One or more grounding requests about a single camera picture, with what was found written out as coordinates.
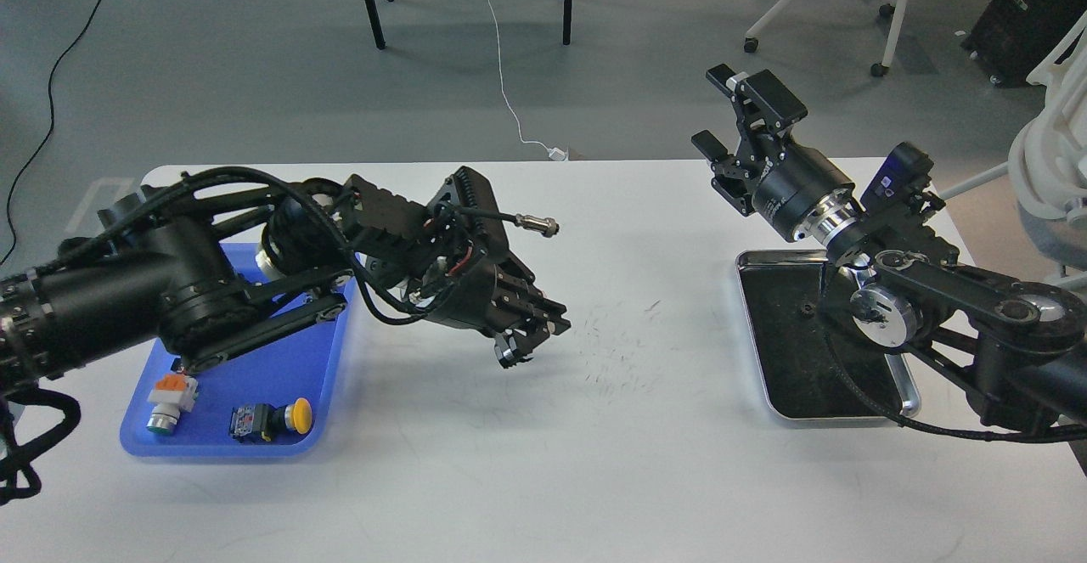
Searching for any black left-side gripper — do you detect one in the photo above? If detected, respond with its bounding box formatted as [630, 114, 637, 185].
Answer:
[425, 260, 572, 370]

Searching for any silver metal tray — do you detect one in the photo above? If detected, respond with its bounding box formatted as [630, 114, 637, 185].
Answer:
[736, 250, 921, 426]

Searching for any green orange push button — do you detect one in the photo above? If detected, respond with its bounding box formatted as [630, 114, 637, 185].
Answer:
[146, 372, 199, 436]

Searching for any white cable on floor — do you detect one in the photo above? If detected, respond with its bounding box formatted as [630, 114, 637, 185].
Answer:
[408, 0, 572, 162]

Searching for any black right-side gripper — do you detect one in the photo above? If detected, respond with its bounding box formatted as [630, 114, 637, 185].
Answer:
[690, 64, 857, 243]

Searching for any black right-side robot arm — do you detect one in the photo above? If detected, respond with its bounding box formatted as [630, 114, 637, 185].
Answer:
[691, 64, 1084, 445]

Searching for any yellow push button switch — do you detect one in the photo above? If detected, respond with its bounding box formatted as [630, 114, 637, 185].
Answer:
[228, 397, 314, 443]

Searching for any black cable on floor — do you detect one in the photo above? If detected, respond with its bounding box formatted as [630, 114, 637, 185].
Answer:
[0, 0, 205, 267]

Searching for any black left-side robot arm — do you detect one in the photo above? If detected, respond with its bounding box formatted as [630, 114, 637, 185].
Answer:
[1, 166, 571, 504]

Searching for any black cabinet on casters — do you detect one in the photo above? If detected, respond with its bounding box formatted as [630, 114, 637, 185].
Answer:
[961, 0, 1086, 87]

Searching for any white chair at right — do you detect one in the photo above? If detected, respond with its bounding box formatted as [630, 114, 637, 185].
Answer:
[939, 14, 1086, 296]

